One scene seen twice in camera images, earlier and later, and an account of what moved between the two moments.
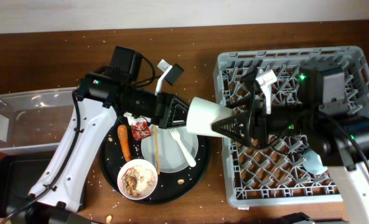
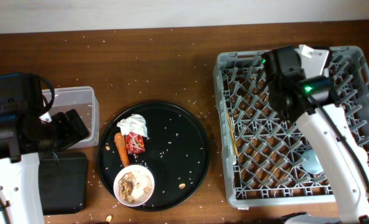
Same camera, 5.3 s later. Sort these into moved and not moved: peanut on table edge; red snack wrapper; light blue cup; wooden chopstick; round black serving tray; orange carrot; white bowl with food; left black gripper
Moved: left black gripper; round black serving tray; orange carrot; red snack wrapper; wooden chopstick
Not moved: peanut on table edge; white bowl with food; light blue cup
